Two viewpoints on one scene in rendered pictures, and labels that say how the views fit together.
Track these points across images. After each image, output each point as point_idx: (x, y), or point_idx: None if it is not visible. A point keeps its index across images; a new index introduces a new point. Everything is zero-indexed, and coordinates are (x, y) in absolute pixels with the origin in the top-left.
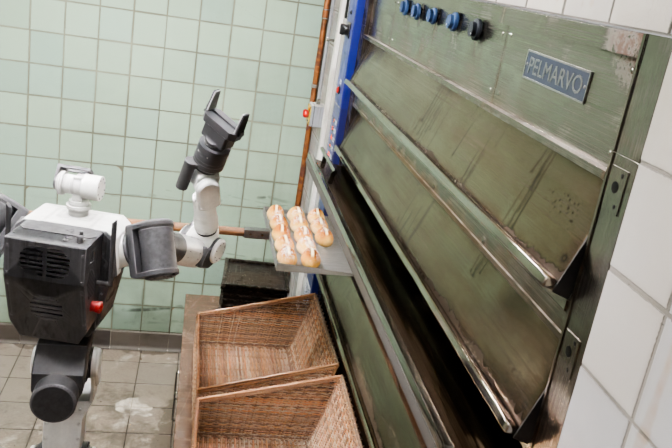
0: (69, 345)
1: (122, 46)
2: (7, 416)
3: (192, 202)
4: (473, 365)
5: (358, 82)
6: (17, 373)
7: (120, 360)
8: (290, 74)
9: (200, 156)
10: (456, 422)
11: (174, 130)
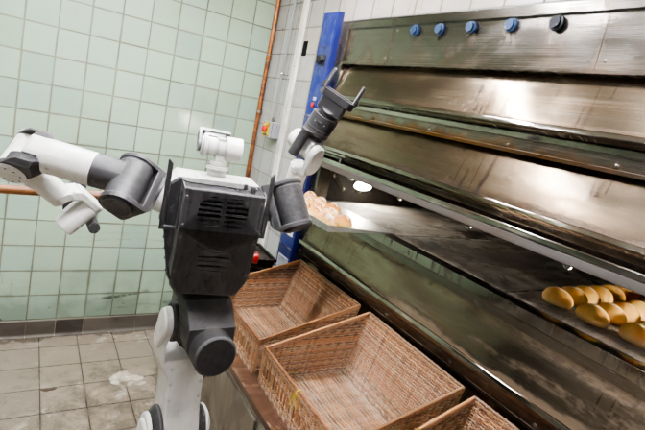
0: (216, 299)
1: (107, 71)
2: (9, 406)
3: None
4: None
5: (346, 94)
6: (2, 367)
7: (96, 342)
8: (240, 102)
9: (318, 125)
10: None
11: (149, 143)
